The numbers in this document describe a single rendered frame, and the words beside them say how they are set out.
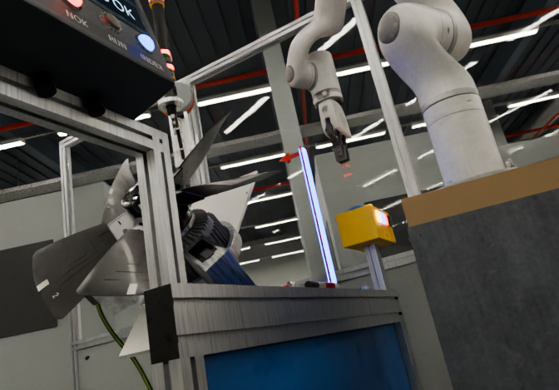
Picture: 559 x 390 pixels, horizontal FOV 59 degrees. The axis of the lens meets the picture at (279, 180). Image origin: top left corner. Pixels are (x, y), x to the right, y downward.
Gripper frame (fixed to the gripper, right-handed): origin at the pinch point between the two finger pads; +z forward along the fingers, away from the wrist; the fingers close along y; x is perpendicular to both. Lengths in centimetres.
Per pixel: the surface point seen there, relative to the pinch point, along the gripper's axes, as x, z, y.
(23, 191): 749, -317, 444
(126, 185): 61, -7, -18
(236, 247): 31.8, 18.6, -10.4
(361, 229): -1.3, 22.3, -3.6
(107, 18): -8, 12, -92
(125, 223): 53, 8, -29
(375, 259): -1.1, 29.3, 2.8
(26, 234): 245, -54, 81
